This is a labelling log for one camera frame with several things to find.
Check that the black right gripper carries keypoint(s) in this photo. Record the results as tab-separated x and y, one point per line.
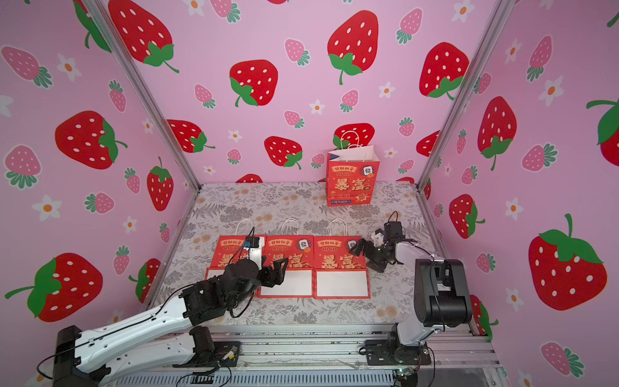
372	248

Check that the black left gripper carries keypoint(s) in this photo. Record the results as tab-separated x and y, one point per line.
278	276

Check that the red paper gift bag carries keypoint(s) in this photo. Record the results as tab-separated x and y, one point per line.
231	248

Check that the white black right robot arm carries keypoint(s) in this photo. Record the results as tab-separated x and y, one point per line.
441	297

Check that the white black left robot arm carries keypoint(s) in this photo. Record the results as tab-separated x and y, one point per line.
173	334

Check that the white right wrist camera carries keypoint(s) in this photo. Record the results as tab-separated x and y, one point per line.
378	238

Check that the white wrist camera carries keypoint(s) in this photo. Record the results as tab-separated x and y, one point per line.
254	246
378	238

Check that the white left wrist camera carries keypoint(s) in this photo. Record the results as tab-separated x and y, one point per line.
254	246

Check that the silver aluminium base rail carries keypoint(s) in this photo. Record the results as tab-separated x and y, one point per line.
339	355

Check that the silver aluminium corner post right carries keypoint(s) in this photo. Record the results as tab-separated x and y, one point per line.
494	27

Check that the silver aluminium corner post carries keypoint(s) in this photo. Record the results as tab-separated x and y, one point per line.
103	21
494	27

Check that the silver aluminium corner post left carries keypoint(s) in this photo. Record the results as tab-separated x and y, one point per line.
103	21

